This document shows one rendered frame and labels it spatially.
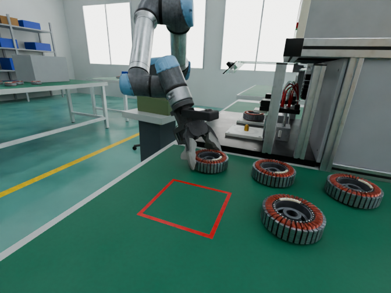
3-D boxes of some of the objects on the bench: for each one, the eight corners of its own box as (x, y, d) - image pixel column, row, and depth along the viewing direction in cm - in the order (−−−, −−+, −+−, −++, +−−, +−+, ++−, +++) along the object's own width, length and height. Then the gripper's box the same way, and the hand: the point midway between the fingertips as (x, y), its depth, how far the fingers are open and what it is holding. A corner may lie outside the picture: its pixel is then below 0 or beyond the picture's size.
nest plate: (236, 122, 109) (236, 120, 109) (241, 117, 122) (241, 114, 122) (266, 126, 104) (266, 124, 104) (268, 120, 117) (269, 118, 117)
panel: (316, 162, 65) (344, 57, 55) (301, 118, 123) (312, 64, 112) (320, 163, 65) (348, 57, 54) (302, 119, 123) (315, 64, 112)
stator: (182, 164, 65) (183, 153, 63) (208, 155, 72) (208, 145, 71) (210, 178, 57) (210, 166, 56) (234, 167, 65) (235, 156, 63)
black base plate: (180, 143, 83) (180, 138, 82) (222, 114, 138) (222, 110, 138) (314, 167, 67) (316, 160, 66) (300, 122, 123) (301, 119, 122)
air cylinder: (274, 139, 85) (276, 126, 83) (274, 135, 91) (277, 122, 89) (287, 142, 83) (290, 128, 81) (287, 136, 90) (290, 124, 88)
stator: (243, 171, 62) (245, 160, 60) (274, 167, 66) (276, 156, 64) (268, 192, 52) (271, 178, 51) (302, 185, 56) (306, 172, 55)
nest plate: (224, 135, 88) (225, 132, 87) (232, 127, 101) (233, 124, 100) (262, 140, 83) (262, 138, 82) (265, 131, 96) (265, 128, 96)
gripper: (193, 107, 76) (214, 159, 75) (150, 114, 64) (174, 177, 63) (209, 96, 70) (231, 153, 69) (164, 102, 58) (191, 171, 57)
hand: (210, 161), depth 64 cm, fingers closed on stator, 13 cm apart
